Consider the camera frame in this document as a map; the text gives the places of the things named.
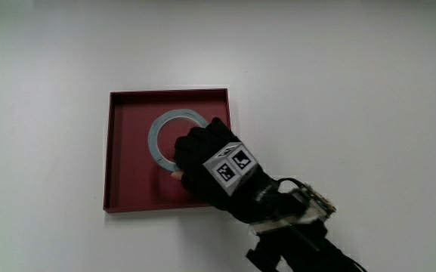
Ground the person's right hand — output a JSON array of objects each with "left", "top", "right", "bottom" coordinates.
[{"left": 170, "top": 116, "right": 283, "bottom": 224}]

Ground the blue tape roll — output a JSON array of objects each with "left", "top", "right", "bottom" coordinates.
[{"left": 147, "top": 108, "right": 210, "bottom": 173}]

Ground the person's right forearm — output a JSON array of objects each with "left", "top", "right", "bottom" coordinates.
[{"left": 245, "top": 177, "right": 368, "bottom": 272}]

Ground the dark red square tray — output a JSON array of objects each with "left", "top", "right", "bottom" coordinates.
[{"left": 103, "top": 88, "right": 233, "bottom": 214}]

